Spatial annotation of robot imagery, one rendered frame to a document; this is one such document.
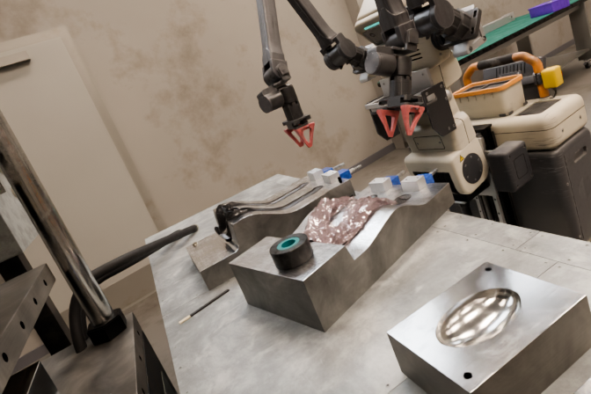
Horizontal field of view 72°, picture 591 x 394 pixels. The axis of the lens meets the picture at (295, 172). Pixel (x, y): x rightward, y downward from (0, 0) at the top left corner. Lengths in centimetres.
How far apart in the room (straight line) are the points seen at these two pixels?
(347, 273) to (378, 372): 20
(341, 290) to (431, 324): 24
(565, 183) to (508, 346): 115
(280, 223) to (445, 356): 70
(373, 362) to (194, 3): 357
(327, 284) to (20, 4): 332
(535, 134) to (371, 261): 92
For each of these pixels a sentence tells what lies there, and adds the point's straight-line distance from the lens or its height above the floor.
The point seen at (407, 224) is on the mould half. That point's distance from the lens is 94.
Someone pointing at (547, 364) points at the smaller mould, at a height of 83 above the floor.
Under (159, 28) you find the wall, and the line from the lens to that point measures 380.
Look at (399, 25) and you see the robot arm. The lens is 112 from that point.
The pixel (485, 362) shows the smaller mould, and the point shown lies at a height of 87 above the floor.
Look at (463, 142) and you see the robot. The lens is 148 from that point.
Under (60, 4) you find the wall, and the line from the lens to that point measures 375.
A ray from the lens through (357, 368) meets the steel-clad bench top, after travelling 69.
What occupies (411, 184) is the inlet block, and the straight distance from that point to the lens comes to 108.
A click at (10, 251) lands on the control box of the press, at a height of 109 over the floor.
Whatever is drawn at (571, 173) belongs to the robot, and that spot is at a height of 58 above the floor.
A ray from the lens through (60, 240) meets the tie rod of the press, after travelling 118.
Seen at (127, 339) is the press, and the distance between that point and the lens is 119.
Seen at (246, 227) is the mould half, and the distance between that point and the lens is 112.
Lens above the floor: 124
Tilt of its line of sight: 13 degrees down
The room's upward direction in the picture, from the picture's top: 22 degrees counter-clockwise
